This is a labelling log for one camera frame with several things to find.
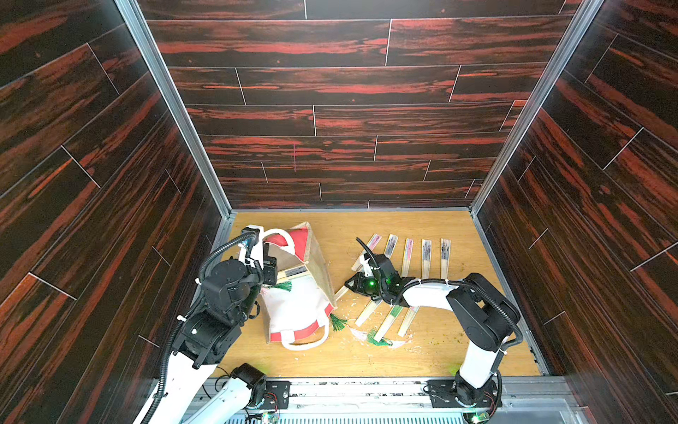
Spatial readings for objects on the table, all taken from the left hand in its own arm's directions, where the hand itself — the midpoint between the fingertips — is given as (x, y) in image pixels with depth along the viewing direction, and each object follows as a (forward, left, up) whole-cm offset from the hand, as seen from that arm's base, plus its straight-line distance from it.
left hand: (268, 243), depth 64 cm
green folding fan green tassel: (-10, -30, -36) cm, 48 cm away
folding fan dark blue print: (+24, -60, -35) cm, 73 cm away
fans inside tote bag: (+6, +1, -25) cm, 25 cm away
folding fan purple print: (+20, -51, -34) cm, 65 cm away
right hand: (+9, -21, -33) cm, 40 cm away
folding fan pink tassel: (+18, -43, -35) cm, 59 cm away
